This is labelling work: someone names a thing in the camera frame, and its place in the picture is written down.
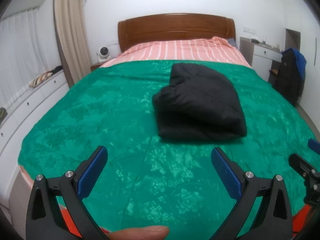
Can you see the white low drawer cabinet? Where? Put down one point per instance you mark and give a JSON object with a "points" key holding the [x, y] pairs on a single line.
{"points": [[35, 103]]}

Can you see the black puffer jacket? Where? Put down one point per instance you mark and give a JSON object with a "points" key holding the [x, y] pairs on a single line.
{"points": [[198, 104]]}

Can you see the green patterned bedspread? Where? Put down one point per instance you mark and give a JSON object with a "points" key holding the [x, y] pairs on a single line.
{"points": [[151, 182]]}

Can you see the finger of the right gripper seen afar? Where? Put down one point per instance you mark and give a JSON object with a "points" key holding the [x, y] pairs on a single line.
{"points": [[314, 145]]}

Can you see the white sheer curtain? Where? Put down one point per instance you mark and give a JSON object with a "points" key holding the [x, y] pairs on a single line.
{"points": [[22, 55]]}

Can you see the dark jacket on chair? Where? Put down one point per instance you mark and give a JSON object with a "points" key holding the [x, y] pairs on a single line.
{"points": [[290, 79]]}

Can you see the white bedside desk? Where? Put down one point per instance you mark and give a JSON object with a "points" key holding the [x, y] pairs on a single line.
{"points": [[260, 57]]}

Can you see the pink striped bed sheet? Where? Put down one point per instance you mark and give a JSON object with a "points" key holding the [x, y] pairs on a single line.
{"points": [[215, 49]]}

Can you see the striped cloth on cabinet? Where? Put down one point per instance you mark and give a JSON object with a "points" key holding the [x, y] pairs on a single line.
{"points": [[40, 79]]}

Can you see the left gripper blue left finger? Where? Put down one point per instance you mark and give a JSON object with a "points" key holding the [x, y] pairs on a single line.
{"points": [[44, 218]]}

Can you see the person's left hand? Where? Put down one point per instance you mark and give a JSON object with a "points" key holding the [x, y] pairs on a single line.
{"points": [[158, 232]]}

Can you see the beige curtain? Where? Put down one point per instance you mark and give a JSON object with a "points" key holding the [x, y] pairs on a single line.
{"points": [[71, 39]]}

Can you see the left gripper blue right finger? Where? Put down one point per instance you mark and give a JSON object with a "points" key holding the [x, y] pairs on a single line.
{"points": [[274, 217]]}

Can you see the brown wooden headboard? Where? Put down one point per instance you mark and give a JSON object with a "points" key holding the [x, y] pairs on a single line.
{"points": [[176, 26]]}

